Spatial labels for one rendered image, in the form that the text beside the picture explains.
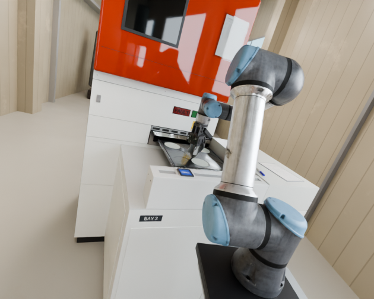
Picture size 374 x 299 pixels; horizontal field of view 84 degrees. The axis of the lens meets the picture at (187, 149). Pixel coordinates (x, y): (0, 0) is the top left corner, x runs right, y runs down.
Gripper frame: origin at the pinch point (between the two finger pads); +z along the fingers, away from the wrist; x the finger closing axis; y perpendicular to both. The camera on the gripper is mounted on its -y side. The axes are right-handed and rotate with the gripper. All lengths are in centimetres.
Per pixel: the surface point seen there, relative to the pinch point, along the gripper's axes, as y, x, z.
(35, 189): 21, -134, 91
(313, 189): -23, 61, -4
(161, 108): -2.3, -31.8, -17.7
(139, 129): 6.6, -38.3, -2.5
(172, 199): 38.4, 15.9, 4.7
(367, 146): -153, 93, -25
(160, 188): 43.1, 12.4, 0.2
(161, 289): 33, 21, 56
